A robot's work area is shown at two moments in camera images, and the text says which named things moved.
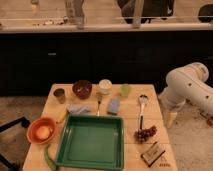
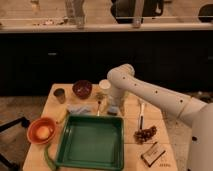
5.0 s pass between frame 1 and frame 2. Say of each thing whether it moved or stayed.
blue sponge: stayed
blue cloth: stayed
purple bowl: stayed
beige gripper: moved
